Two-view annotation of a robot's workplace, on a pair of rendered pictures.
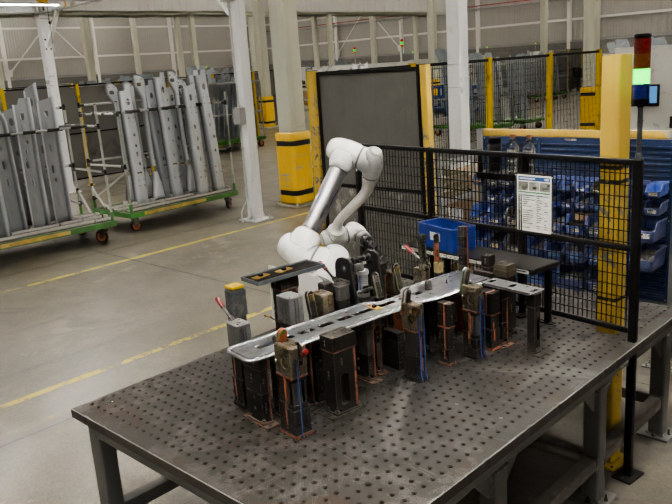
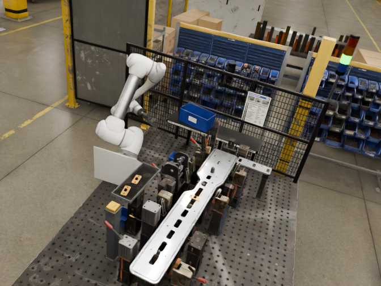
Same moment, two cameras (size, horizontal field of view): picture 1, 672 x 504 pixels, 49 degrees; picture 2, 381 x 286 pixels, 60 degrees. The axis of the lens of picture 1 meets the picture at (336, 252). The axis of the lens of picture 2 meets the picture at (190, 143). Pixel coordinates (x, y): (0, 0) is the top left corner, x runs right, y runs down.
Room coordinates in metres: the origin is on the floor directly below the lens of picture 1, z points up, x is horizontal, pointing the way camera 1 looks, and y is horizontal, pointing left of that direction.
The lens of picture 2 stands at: (1.68, 0.84, 2.57)
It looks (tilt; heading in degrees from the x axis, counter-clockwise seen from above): 33 degrees down; 328
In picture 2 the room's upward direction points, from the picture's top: 10 degrees clockwise
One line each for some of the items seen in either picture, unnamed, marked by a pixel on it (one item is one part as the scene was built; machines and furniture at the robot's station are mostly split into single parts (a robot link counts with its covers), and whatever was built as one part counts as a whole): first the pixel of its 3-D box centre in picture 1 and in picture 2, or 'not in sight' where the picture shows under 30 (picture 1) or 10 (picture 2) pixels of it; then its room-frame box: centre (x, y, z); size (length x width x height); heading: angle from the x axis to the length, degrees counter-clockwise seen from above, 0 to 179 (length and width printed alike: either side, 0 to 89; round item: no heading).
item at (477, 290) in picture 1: (473, 321); (236, 189); (3.16, -0.60, 0.87); 0.12 x 0.09 x 0.35; 39
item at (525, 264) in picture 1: (473, 254); (214, 130); (3.78, -0.73, 1.02); 0.90 x 0.22 x 0.03; 39
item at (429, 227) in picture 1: (446, 235); (197, 117); (3.93, -0.61, 1.10); 0.30 x 0.17 x 0.13; 30
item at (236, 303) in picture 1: (239, 337); (113, 233); (3.02, 0.44, 0.92); 0.08 x 0.08 x 0.44; 39
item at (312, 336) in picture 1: (372, 310); (194, 200); (3.04, -0.14, 1.00); 1.38 x 0.22 x 0.02; 129
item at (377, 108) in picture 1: (373, 193); (108, 51); (5.94, -0.33, 1.00); 1.34 x 0.14 x 2.00; 46
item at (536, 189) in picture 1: (534, 203); (255, 108); (3.62, -1.01, 1.30); 0.23 x 0.02 x 0.31; 39
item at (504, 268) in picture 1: (505, 298); (239, 163); (3.42, -0.81, 0.88); 0.08 x 0.08 x 0.36; 39
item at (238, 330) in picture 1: (242, 363); (126, 261); (2.82, 0.41, 0.88); 0.11 x 0.10 x 0.36; 39
